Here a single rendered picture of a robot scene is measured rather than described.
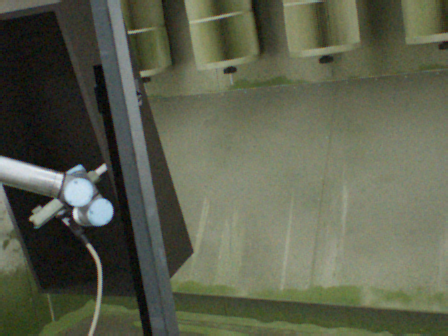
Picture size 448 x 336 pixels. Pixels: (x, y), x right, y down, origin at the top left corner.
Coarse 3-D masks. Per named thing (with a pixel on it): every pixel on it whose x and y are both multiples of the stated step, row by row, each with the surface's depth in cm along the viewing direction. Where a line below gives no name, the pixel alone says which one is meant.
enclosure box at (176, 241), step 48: (0, 0) 331; (48, 0) 288; (0, 48) 334; (48, 48) 331; (96, 48) 293; (0, 96) 332; (48, 96) 343; (144, 96) 319; (0, 144) 331; (48, 144) 355; (96, 144) 343; (0, 192) 330; (48, 240) 354; (96, 240) 368; (48, 288) 346; (96, 288) 338
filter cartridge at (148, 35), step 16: (128, 0) 415; (144, 0) 417; (160, 0) 428; (128, 16) 416; (144, 16) 417; (160, 16) 425; (128, 32) 417; (144, 32) 419; (160, 32) 425; (144, 48) 421; (160, 48) 425; (144, 64) 423; (160, 64) 425; (144, 80) 436
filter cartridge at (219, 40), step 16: (192, 0) 388; (208, 0) 383; (224, 0) 384; (240, 0) 386; (192, 16) 391; (208, 16) 385; (224, 16) 383; (240, 16) 387; (192, 32) 395; (208, 32) 387; (224, 32) 386; (240, 32) 387; (256, 32) 398; (208, 48) 389; (224, 48) 387; (240, 48) 388; (256, 48) 395; (208, 64) 390; (224, 64) 387; (240, 64) 389
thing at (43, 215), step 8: (104, 168) 312; (96, 176) 309; (56, 200) 300; (40, 208) 299; (48, 208) 298; (56, 208) 300; (64, 208) 302; (32, 216) 297; (40, 216) 297; (48, 216) 298; (56, 216) 300; (40, 224) 297; (72, 224) 303; (80, 232) 305; (80, 240) 306; (88, 240) 306
